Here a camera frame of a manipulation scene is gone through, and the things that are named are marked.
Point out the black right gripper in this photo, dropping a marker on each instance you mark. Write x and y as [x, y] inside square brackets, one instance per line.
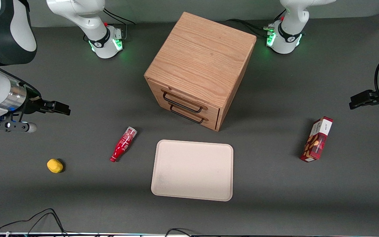
[32, 103]

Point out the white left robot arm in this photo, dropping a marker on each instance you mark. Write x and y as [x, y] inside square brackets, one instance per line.
[286, 36]

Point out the beige plastic tray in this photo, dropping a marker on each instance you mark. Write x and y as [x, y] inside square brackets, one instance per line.
[192, 171]

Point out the yellow lemon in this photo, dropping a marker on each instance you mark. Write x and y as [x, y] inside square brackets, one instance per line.
[55, 166]

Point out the red cookie box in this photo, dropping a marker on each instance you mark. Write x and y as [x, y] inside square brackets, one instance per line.
[317, 140]

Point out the wooden drawer cabinet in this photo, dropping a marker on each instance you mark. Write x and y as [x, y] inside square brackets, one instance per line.
[202, 56]

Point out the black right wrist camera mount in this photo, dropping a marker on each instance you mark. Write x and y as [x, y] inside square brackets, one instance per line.
[8, 125]

